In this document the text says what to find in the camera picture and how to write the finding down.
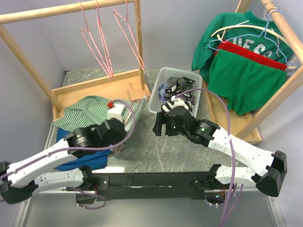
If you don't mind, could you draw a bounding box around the black white striped tank top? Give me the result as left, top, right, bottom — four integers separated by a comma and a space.
161, 93, 196, 113

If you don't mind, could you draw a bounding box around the green striped tank top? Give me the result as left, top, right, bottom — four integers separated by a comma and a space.
53, 96, 147, 132

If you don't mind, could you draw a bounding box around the blue white striped tank top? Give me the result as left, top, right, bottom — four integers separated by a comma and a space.
158, 82, 168, 104

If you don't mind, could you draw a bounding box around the blue cloth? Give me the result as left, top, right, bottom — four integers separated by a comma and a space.
55, 127, 112, 171

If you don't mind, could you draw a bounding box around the pink hanger with blue top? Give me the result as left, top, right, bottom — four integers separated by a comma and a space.
113, 0, 145, 70

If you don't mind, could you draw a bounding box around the dark thin striped tank top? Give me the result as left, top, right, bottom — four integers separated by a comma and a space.
165, 76, 195, 95

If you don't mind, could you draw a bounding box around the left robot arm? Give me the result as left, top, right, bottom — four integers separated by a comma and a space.
0, 118, 127, 204

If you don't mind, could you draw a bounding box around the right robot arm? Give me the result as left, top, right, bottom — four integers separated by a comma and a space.
153, 106, 287, 197

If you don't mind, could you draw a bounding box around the red cloth on hanger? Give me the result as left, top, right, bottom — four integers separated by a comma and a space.
217, 41, 287, 71

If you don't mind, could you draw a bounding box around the cream white hanger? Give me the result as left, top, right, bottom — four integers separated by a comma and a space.
210, 20, 298, 70

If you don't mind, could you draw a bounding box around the white plastic perforated basket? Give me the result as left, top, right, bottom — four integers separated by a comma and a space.
148, 67, 203, 114

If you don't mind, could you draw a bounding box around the left wooden clothes rack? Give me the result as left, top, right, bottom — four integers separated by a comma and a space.
0, 0, 151, 121

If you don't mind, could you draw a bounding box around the wooden clothes rack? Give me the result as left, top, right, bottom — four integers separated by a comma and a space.
203, 0, 303, 145
0, 0, 151, 121

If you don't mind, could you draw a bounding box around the black base beam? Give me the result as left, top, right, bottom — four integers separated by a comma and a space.
79, 171, 229, 200

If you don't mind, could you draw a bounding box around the right wooden clothes rack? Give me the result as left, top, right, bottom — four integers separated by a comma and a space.
203, 0, 303, 145

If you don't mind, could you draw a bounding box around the green t-shirt front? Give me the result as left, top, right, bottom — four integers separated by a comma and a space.
208, 50, 286, 116

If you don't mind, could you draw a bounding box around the green sweatshirt with letters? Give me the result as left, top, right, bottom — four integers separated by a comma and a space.
191, 11, 293, 83

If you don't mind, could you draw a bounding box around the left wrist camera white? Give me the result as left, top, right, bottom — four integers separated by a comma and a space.
107, 102, 126, 123

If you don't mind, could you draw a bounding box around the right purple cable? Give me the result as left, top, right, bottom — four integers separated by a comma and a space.
175, 88, 244, 227

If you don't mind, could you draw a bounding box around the light blue wire hanger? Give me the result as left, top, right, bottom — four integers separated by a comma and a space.
208, 1, 299, 70

